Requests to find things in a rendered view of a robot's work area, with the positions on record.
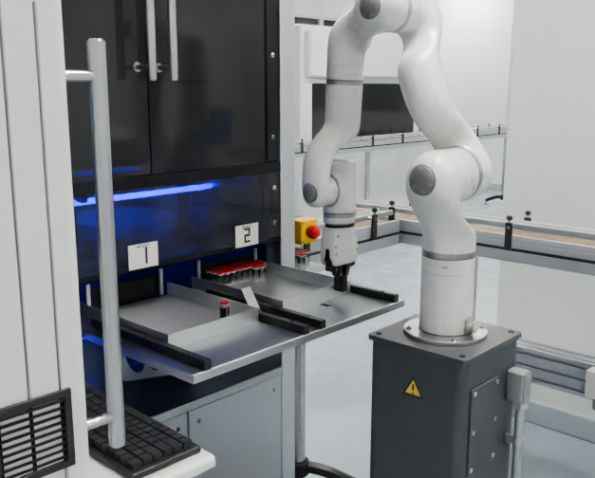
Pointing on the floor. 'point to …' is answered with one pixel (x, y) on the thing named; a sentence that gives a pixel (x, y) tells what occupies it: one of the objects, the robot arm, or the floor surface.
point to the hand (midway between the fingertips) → (341, 283)
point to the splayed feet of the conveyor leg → (318, 469)
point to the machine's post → (281, 253)
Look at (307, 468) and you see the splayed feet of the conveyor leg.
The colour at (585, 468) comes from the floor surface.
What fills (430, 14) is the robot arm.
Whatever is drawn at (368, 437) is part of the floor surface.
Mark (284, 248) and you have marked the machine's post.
